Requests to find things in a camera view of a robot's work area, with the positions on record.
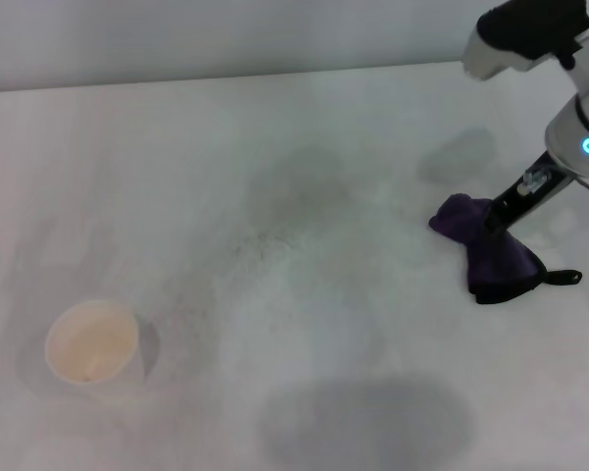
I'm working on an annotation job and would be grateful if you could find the purple rag with black trim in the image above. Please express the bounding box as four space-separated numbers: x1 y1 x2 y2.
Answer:
427 192 584 306

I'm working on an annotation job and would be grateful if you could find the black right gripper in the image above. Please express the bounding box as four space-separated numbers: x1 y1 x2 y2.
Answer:
483 151 576 236

